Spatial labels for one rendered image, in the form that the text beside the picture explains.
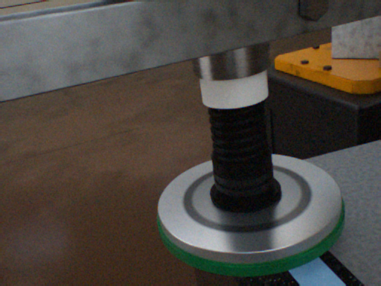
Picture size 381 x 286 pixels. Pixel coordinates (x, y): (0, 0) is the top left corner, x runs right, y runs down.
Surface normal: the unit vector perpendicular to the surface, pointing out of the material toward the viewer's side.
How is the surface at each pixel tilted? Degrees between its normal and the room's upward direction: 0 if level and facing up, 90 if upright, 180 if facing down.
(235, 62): 90
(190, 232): 0
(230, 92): 90
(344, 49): 90
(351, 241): 0
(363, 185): 0
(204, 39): 90
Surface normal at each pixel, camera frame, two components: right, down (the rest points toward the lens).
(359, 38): -0.64, 0.40
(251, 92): 0.37, 0.33
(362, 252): -0.15, -0.90
